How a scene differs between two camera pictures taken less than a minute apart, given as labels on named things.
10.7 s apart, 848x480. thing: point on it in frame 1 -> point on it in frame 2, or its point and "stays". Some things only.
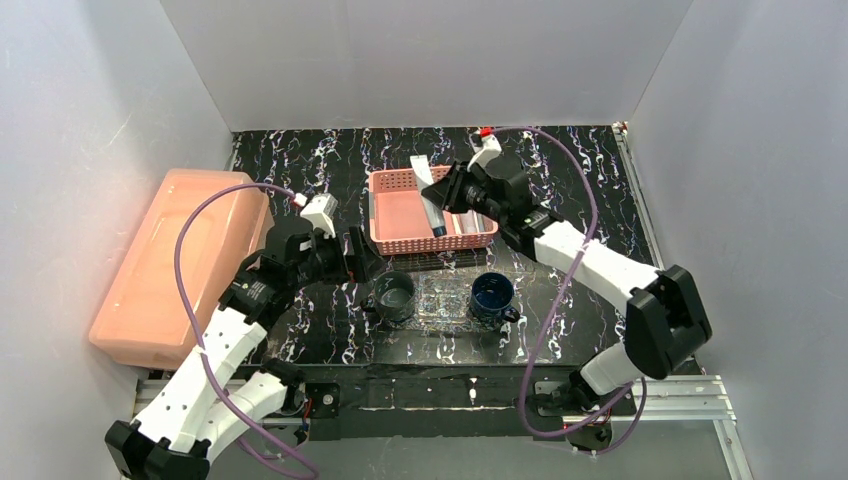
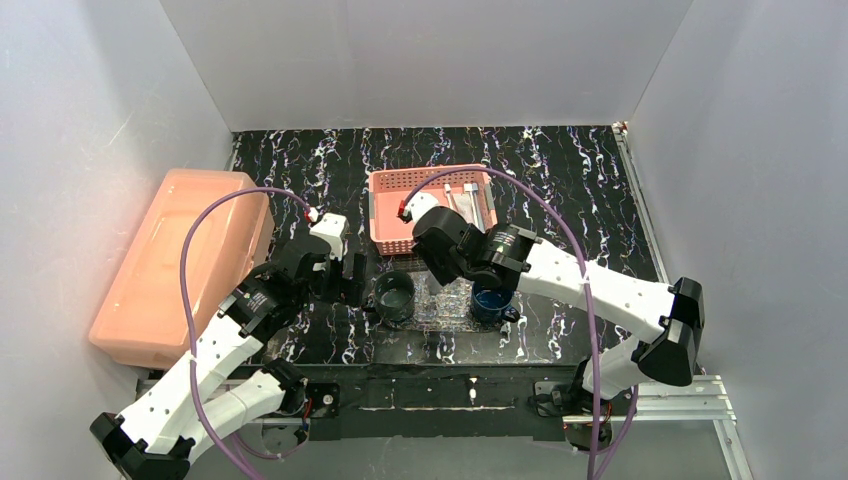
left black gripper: [354, 254] -> [341, 278]
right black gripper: [457, 189] -> [436, 258]
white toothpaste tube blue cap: [434, 212] -> [432, 283]
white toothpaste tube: [471, 222] stays
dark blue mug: [491, 300] stays
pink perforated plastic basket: [400, 222] stays
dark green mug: [394, 295] stays
